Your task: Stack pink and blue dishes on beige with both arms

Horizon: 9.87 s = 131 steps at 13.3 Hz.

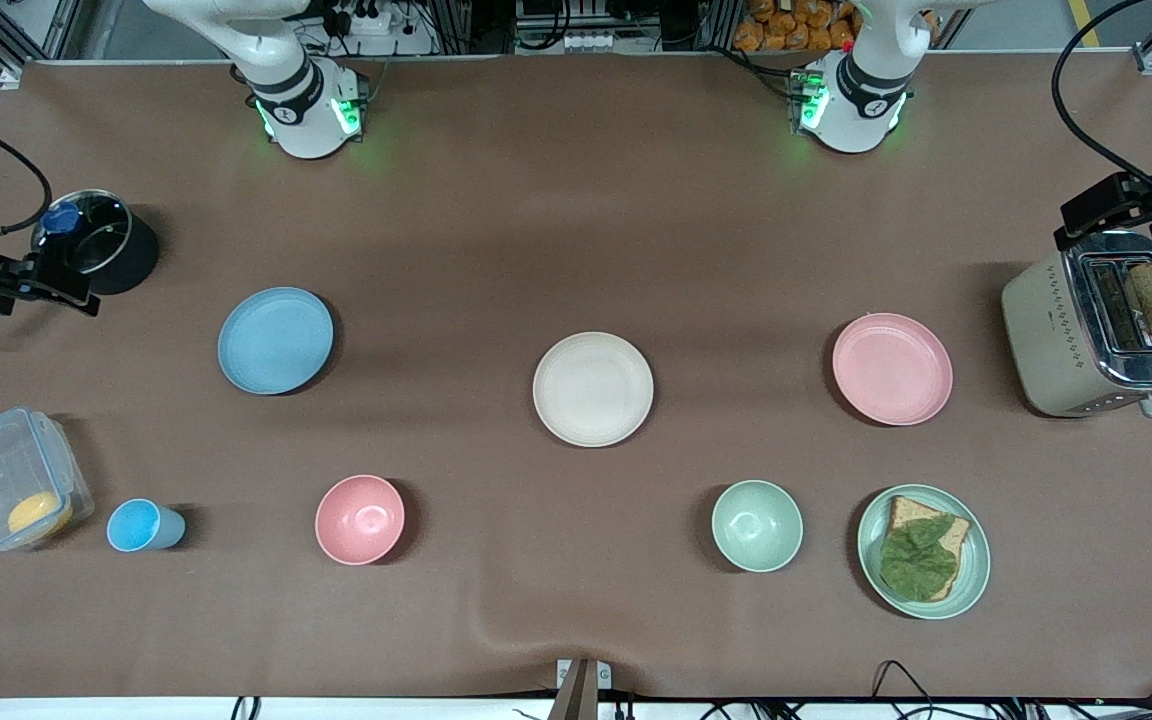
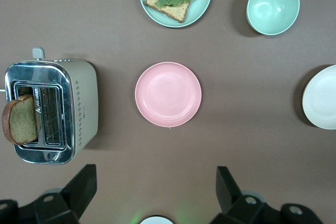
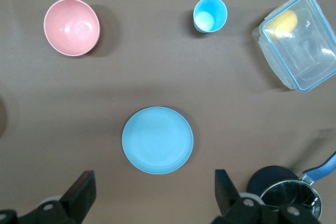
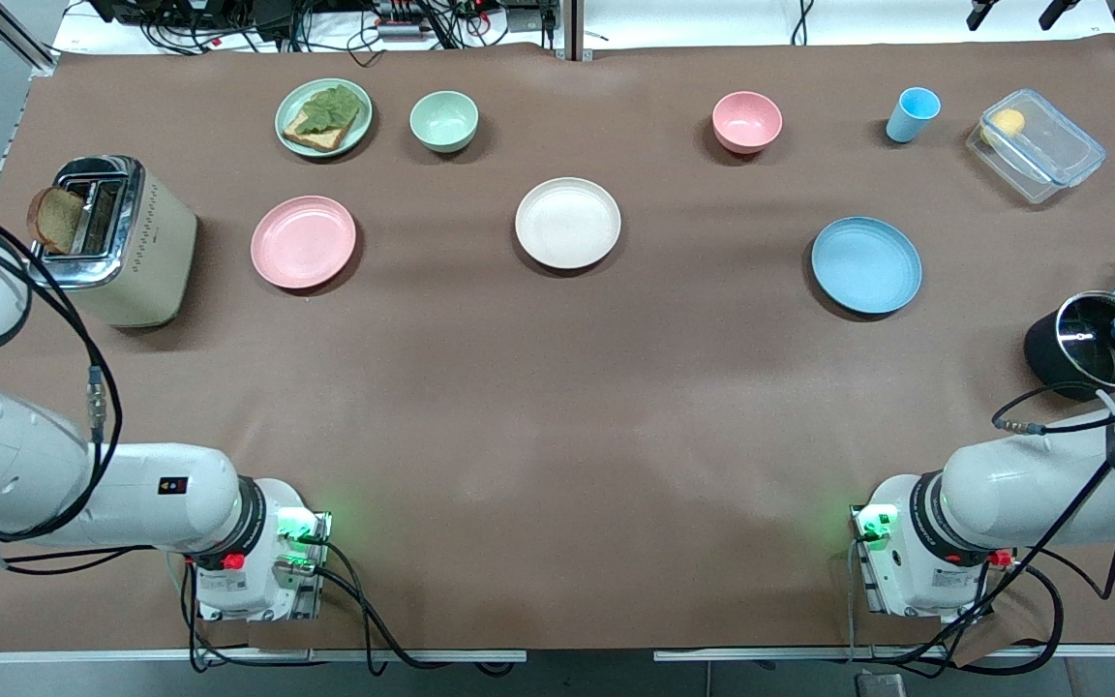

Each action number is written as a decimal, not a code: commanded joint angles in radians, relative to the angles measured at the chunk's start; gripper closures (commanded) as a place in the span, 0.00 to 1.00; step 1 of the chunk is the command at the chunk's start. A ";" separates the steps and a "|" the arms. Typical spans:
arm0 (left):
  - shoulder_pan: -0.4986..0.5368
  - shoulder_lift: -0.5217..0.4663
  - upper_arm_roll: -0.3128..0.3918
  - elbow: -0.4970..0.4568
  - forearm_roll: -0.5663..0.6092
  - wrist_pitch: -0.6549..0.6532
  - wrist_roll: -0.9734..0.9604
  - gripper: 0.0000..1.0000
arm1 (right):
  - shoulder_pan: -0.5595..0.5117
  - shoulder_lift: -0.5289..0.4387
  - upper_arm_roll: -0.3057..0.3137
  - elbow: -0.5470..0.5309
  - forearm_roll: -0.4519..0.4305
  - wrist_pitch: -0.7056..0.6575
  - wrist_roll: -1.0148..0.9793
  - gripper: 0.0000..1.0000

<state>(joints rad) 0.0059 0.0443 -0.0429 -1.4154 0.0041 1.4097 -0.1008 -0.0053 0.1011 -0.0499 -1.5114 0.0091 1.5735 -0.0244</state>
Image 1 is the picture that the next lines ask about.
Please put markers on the white power strip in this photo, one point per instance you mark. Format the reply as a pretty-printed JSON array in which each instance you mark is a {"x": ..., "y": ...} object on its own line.
[{"x": 361, "y": 18}]

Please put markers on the glass lid with blue knob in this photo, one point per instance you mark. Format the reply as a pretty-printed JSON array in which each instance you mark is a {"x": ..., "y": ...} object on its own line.
[{"x": 101, "y": 235}]

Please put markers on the brown table cloth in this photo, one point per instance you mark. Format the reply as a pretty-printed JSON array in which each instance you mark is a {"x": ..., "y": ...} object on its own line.
[{"x": 576, "y": 220}]

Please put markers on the green plate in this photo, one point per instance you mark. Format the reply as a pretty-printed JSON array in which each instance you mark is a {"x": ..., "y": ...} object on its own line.
[{"x": 976, "y": 570}]

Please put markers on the green lettuce leaf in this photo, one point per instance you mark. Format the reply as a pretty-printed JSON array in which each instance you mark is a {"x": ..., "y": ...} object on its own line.
[{"x": 918, "y": 560}]

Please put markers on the orange snack bags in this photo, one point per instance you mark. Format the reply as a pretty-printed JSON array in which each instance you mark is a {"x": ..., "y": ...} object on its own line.
[{"x": 796, "y": 25}]

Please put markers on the green bowl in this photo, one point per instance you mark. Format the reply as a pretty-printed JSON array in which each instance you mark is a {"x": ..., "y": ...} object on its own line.
[{"x": 757, "y": 526}]

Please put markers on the blue cup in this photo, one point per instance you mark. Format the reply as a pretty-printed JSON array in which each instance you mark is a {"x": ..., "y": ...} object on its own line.
[{"x": 136, "y": 526}]

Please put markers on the yellow food piece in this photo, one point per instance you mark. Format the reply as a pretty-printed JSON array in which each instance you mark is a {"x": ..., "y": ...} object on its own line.
[{"x": 38, "y": 515}]

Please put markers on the pink plate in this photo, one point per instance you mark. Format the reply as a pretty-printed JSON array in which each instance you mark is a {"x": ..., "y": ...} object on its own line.
[{"x": 892, "y": 369}]

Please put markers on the pink bowl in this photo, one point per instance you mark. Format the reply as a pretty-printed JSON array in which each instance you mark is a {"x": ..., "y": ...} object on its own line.
[{"x": 360, "y": 520}]

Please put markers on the blue plate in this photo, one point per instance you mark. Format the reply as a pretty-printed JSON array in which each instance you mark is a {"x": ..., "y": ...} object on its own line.
[{"x": 275, "y": 341}]

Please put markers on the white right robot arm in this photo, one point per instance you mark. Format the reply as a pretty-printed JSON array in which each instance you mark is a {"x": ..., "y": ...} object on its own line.
[{"x": 296, "y": 110}]

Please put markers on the bread slice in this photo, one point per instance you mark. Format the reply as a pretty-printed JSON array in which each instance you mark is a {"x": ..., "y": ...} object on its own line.
[{"x": 904, "y": 510}]

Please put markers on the metal camera mount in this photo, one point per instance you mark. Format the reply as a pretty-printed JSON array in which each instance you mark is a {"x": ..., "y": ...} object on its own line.
[{"x": 581, "y": 690}]

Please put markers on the beige chrome toaster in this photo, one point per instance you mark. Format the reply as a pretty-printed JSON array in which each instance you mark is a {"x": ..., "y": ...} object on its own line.
[{"x": 1046, "y": 340}]

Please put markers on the beige plate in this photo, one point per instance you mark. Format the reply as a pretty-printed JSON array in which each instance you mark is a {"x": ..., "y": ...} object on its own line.
[{"x": 593, "y": 389}]

